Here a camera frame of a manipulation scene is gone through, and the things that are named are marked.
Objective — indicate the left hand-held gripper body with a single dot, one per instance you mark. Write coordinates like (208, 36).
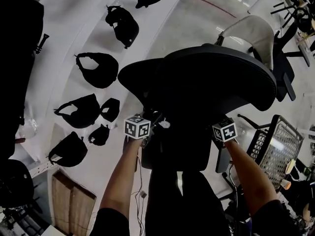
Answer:
(137, 129)

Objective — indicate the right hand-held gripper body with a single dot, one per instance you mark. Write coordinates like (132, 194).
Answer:
(225, 131)

